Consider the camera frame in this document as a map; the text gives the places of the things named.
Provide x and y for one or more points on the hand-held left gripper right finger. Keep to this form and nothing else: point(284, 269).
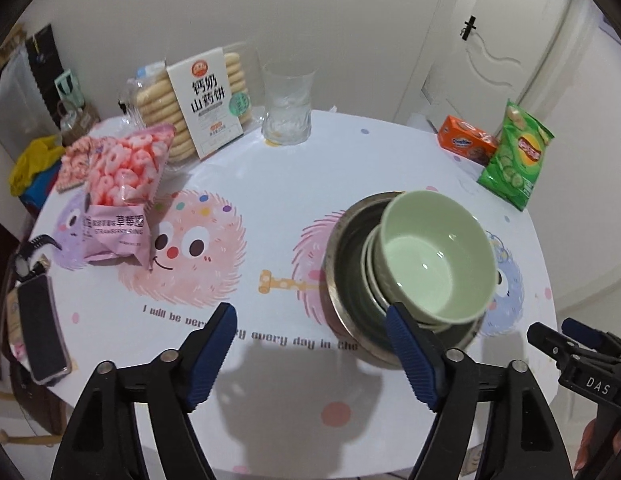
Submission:
point(413, 355)

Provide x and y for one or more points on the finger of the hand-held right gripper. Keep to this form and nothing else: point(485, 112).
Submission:
point(545, 340)
point(583, 331)

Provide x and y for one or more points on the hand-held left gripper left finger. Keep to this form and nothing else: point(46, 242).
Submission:
point(210, 355)

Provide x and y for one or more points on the large green ribbed bowl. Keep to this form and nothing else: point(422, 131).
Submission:
point(435, 260)

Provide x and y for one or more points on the cream ribbed bowl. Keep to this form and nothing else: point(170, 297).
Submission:
point(366, 260)

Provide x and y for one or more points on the person's right hand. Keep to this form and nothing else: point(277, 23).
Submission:
point(586, 442)

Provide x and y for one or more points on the black smartphone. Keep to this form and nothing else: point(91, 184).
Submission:
point(43, 330)

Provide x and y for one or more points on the green potato chips bag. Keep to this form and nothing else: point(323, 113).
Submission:
point(515, 165)

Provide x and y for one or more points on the black smartwatch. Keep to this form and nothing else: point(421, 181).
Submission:
point(24, 262)

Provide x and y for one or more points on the wooden chair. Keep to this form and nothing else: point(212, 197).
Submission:
point(5, 435)

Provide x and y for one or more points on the dark wooden cabinet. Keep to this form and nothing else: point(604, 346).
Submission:
point(0, 285)

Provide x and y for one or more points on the orange biscuit box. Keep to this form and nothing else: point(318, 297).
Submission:
point(460, 135)

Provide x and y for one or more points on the blue plastic stool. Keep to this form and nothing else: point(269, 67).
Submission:
point(40, 192)

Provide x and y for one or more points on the small pink snack packet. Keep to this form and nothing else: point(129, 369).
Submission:
point(73, 160)

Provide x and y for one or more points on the biscuit package with white label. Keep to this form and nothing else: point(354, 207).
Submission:
point(205, 105)

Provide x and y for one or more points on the clear glass tumbler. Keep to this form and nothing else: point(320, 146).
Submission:
point(288, 110)

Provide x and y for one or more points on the yellow cloth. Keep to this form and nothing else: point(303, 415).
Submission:
point(33, 160)

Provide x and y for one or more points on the pale blue plastic packet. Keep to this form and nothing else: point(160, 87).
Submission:
point(150, 70)

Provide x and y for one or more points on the green and white bag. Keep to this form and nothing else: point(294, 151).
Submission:
point(65, 87)

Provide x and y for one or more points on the white door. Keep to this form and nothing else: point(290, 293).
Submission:
point(510, 35)

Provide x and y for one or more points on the black corrugated board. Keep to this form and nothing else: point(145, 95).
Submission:
point(45, 55)

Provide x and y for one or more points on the brown paper bag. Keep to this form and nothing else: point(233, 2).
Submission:
point(8, 50)

